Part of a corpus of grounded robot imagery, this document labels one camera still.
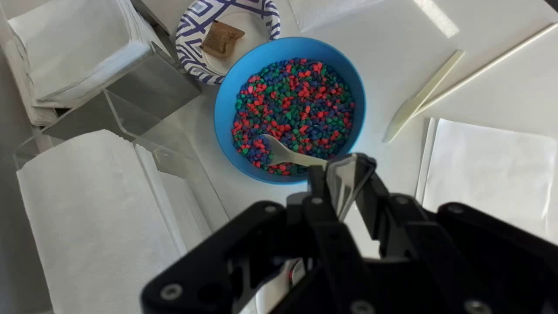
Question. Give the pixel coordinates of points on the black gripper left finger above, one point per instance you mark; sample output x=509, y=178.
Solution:
x=261, y=255

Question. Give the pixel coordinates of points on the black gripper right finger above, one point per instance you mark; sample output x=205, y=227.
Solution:
x=453, y=255

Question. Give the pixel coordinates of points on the white plastic spoon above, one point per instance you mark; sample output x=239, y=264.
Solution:
x=284, y=152

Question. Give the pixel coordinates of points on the small square white napkin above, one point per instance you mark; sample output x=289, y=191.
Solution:
x=493, y=175

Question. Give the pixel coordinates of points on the blue bowl of coloured beads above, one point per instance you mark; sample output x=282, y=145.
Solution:
x=289, y=98

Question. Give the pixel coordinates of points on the white folded towel pack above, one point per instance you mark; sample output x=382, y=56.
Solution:
x=92, y=215

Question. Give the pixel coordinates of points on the clear acrylic napkin holder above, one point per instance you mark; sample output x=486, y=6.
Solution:
x=157, y=88

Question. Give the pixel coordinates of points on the brown piece on plate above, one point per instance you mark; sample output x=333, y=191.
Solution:
x=221, y=39

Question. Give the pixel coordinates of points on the blue patterned paper plate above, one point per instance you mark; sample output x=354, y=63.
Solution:
x=191, y=35

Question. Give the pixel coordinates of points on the stack of white napkins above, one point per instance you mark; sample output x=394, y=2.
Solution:
x=69, y=53

